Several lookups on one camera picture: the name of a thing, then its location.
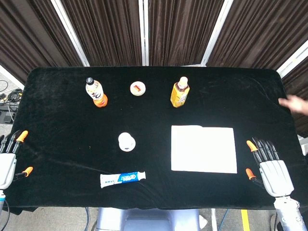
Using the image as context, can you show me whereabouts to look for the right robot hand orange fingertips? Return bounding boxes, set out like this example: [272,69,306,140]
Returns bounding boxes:
[245,137,295,198]

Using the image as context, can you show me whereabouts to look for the bare person hand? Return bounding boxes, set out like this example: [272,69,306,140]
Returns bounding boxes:
[278,94,308,114]

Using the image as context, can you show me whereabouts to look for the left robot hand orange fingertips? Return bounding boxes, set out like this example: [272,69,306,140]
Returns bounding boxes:
[0,129,34,191]

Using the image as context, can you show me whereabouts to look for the black floor power box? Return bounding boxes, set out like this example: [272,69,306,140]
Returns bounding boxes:
[0,105,16,125]

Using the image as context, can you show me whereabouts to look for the yellow floor tape strip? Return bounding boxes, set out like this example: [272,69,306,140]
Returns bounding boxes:
[241,209,251,231]

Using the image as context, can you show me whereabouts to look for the black velvet tablecloth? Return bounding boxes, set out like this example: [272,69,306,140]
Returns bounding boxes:
[4,66,306,210]

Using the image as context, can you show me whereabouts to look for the white table leg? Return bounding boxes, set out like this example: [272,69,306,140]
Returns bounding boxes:
[211,208,218,231]

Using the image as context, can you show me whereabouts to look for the brown pleated curtain panel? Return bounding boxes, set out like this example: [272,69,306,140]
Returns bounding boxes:
[60,0,143,67]
[0,0,84,84]
[206,0,308,70]
[147,0,226,67]

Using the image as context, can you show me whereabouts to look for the orange soda bottle black cap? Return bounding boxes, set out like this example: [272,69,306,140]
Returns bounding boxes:
[85,77,109,108]

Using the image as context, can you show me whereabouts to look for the blue white toothpaste tube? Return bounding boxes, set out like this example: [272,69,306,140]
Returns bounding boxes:
[99,170,147,189]

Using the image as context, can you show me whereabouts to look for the yellow tea bottle cream cap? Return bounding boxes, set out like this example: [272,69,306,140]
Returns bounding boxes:
[169,76,191,108]

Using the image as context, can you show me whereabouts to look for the white paper cup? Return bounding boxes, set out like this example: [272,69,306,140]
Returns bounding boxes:
[117,132,137,153]

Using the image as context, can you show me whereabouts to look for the grey robot torso base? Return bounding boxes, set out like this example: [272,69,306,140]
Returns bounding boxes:
[95,207,208,231]

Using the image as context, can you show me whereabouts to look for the small round cream tin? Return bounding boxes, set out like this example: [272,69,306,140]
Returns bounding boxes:
[129,81,147,96]

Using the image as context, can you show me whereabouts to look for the white screen frame post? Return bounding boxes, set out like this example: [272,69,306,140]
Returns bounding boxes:
[276,39,308,78]
[50,0,90,67]
[138,0,150,67]
[200,0,234,67]

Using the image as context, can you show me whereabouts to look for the blue floor cable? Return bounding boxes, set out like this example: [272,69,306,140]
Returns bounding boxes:
[216,208,230,231]

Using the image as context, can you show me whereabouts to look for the black floor cable bundle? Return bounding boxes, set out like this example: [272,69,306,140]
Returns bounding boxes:
[0,79,24,114]

